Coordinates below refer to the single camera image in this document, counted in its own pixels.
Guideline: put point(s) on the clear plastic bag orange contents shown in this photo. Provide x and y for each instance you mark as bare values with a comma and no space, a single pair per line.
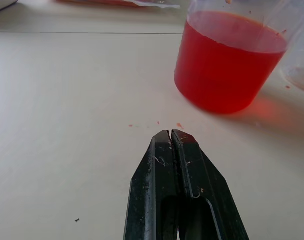
121,3

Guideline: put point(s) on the small clear plastic cup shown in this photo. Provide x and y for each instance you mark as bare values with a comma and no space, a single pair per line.
297,52

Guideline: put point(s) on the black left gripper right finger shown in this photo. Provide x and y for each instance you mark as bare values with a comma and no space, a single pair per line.
206,190

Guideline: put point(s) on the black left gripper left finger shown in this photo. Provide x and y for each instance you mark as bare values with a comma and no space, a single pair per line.
148,190

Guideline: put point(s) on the beaker of red liquid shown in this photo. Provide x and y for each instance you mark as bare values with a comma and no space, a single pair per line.
229,62

